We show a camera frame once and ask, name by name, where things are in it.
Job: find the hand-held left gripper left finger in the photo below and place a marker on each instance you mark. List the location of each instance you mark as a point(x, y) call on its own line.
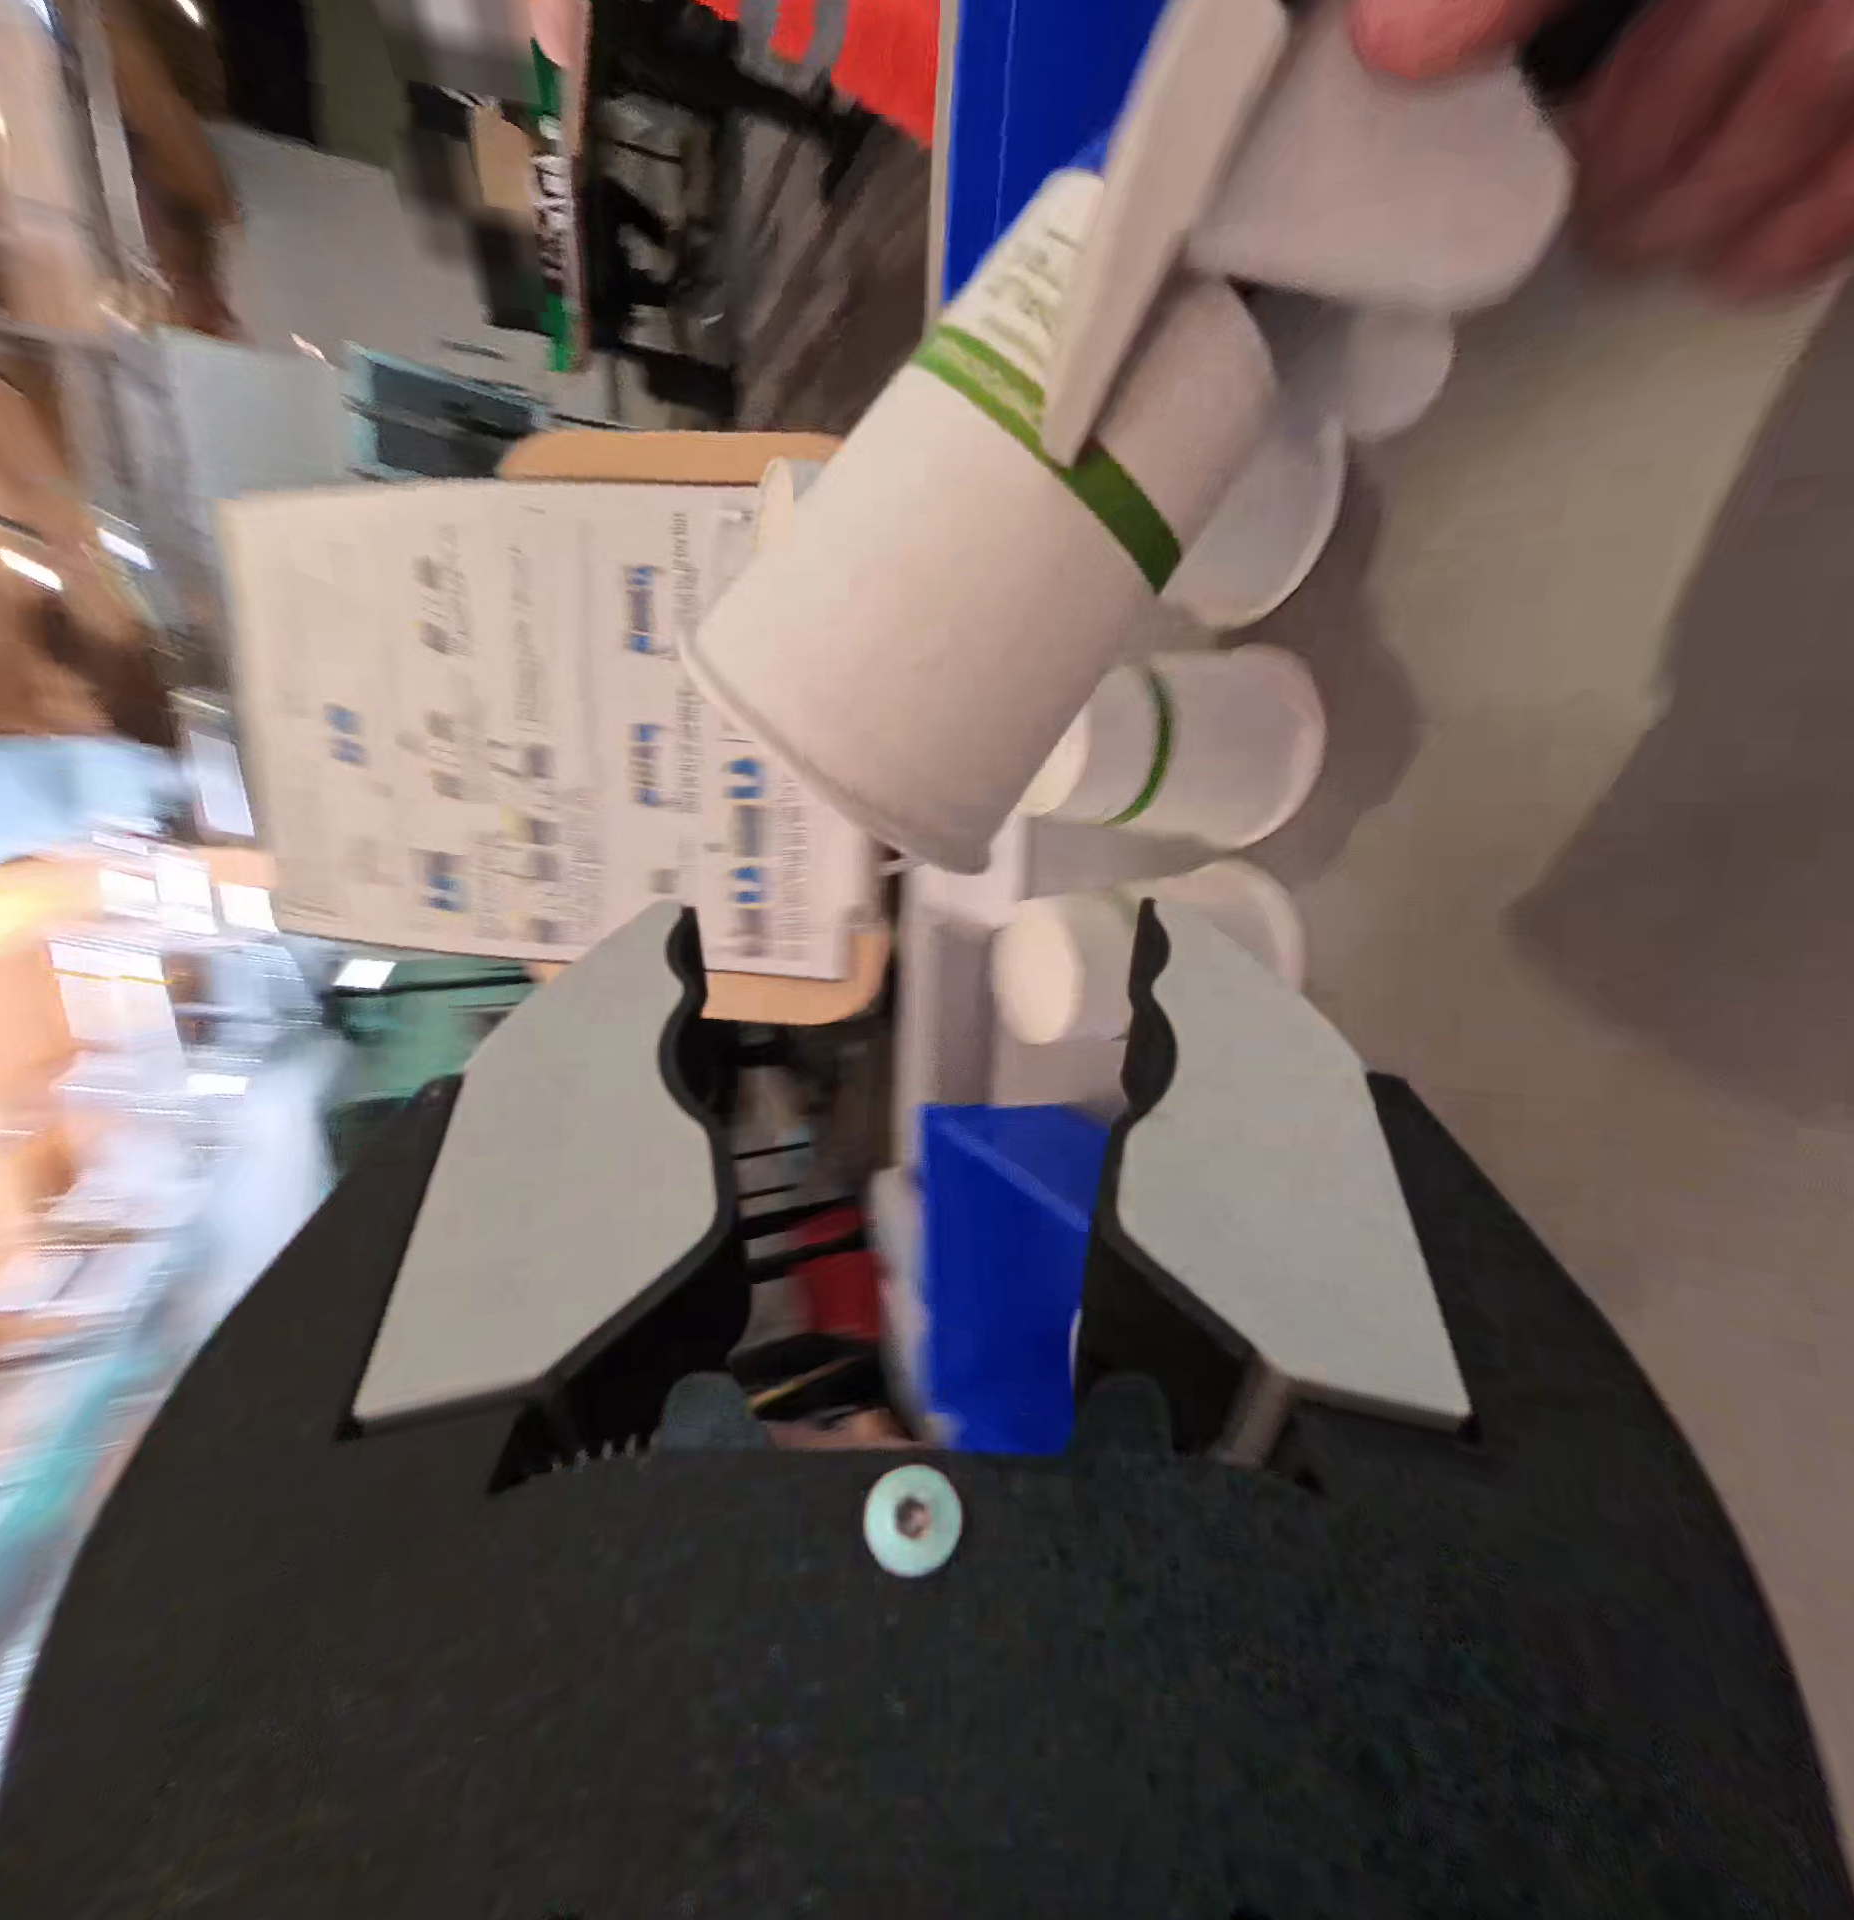
point(553, 1202)

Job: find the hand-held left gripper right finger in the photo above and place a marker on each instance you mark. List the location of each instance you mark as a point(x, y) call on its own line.
point(1272, 1214)

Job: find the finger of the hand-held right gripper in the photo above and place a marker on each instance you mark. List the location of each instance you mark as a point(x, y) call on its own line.
point(1168, 151)

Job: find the blue plastic bin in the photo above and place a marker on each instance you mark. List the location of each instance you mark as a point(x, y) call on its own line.
point(1002, 1275)
point(1018, 119)

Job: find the green banded white paper cup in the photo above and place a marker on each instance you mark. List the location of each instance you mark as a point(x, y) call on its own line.
point(897, 629)
point(1056, 967)
point(1272, 511)
point(1229, 751)

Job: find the person's right hand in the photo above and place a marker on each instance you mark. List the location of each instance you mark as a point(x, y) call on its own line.
point(1737, 136)

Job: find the printed instruction sheet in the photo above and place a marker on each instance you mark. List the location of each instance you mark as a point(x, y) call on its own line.
point(492, 719)

